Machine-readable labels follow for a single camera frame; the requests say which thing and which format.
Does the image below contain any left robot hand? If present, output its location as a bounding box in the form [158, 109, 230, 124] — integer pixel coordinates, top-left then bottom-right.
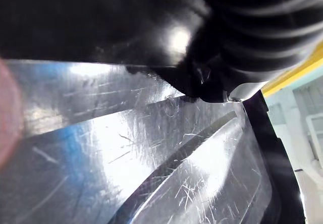
[0, 0, 323, 103]

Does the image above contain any black glossy plastic housing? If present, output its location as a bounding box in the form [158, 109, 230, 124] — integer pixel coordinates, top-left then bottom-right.
[0, 57, 307, 224]

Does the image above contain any yellow shelf beam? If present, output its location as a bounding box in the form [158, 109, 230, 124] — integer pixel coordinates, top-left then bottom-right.
[261, 44, 323, 96]

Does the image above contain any pink rounded object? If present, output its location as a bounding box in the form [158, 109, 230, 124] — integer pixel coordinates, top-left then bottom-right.
[0, 57, 26, 171]

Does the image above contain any white frame structure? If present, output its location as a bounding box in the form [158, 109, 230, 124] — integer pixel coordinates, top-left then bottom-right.
[304, 113, 323, 161]

